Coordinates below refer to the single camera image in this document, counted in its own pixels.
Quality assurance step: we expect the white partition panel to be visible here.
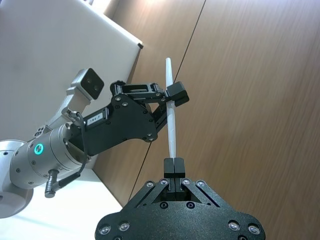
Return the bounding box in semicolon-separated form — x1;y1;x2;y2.
0;0;144;173

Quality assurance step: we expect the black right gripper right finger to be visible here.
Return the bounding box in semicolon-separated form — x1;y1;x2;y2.
174;157;224;208

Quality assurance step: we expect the thin dark wrist cable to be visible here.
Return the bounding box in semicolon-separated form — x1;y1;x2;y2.
44;108;91;199

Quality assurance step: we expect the white three-armed plastic piece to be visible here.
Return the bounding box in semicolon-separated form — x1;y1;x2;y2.
164;57;179;160

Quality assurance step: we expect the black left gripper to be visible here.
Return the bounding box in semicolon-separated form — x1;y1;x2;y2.
66;80;190;158

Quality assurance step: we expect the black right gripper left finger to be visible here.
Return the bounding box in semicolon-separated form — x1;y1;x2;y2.
126;157;177;209

